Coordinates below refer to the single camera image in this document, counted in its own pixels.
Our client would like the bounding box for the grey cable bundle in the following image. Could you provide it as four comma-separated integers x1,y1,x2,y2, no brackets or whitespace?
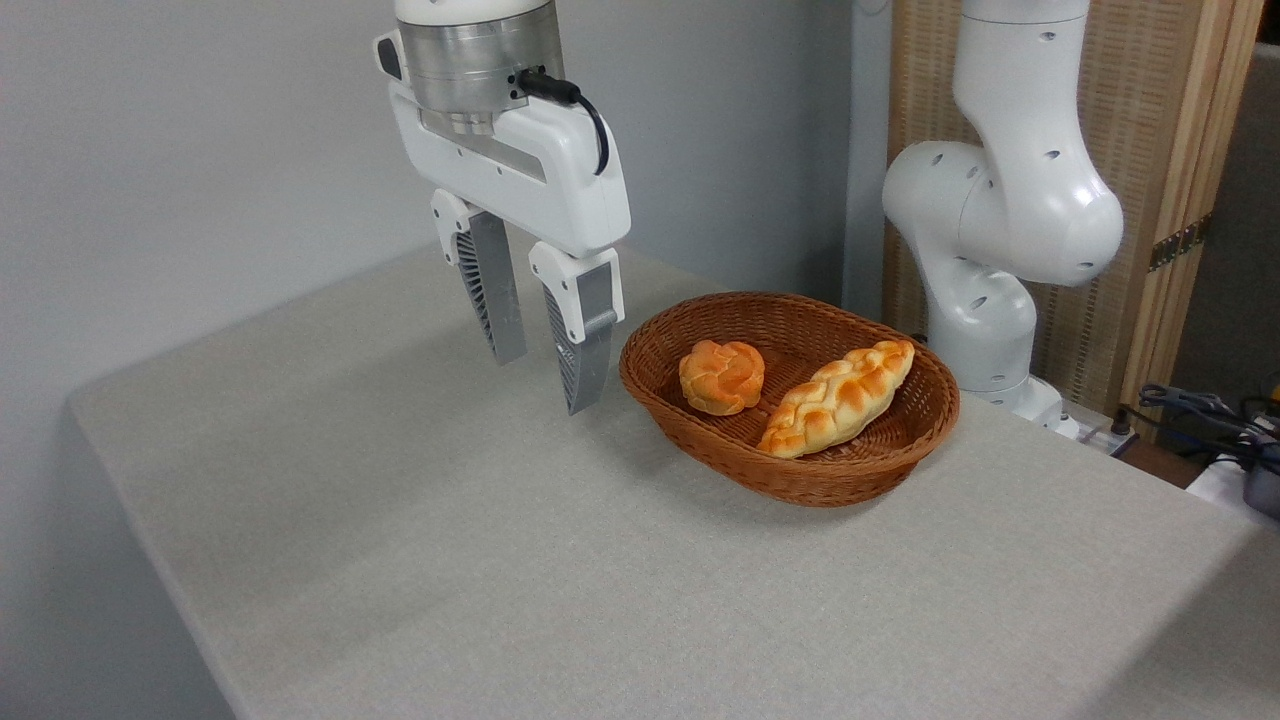
1137,383,1280,473

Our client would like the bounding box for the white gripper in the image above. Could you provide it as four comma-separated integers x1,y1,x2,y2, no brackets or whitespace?
374,29,633,417

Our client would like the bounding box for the wooden folding screen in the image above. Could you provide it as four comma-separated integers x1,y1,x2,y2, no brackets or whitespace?
885,0,1267,442

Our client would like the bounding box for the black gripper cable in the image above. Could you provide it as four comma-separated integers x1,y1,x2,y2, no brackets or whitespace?
514,67,612,177

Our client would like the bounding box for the brown wicker basket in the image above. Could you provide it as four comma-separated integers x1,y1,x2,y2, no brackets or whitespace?
618,291,962,509

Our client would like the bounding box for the brass screen hinge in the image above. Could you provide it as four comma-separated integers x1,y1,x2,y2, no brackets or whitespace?
1147,214,1214,272

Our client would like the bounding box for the long braided bread loaf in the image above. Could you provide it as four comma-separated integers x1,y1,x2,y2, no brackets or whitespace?
756,339,917,460

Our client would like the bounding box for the grey fabric table cover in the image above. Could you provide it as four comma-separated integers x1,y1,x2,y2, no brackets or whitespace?
67,215,1280,720

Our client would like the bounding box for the round knotted bread roll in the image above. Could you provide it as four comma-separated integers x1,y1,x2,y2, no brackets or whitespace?
678,339,767,417

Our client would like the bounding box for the grey box with white base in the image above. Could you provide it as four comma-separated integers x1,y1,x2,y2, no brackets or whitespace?
1185,452,1280,533

